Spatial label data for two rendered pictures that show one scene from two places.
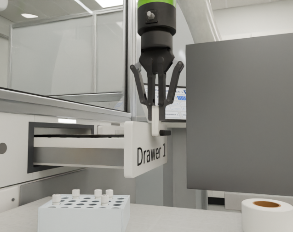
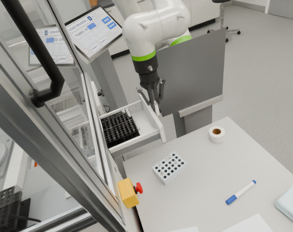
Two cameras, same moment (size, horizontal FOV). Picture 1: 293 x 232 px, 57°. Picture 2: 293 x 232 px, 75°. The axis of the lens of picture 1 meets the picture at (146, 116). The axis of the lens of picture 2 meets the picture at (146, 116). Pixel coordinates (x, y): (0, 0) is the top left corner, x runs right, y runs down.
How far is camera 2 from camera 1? 0.67 m
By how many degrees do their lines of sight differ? 51
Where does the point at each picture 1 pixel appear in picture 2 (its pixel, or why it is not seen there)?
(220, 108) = (172, 81)
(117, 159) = (156, 138)
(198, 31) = (126, 11)
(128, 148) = (163, 134)
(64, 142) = (127, 144)
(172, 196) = (111, 91)
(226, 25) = not seen: outside the picture
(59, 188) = not seen: hidden behind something
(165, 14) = (155, 62)
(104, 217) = (182, 168)
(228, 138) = (177, 91)
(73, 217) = (174, 174)
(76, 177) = not seen: hidden behind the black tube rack
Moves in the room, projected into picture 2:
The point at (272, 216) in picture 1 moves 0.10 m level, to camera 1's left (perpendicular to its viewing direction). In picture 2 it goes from (221, 137) to (207, 150)
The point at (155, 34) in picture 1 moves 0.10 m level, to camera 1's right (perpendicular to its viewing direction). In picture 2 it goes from (152, 74) to (171, 63)
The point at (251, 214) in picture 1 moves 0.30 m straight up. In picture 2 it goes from (215, 138) to (217, 82)
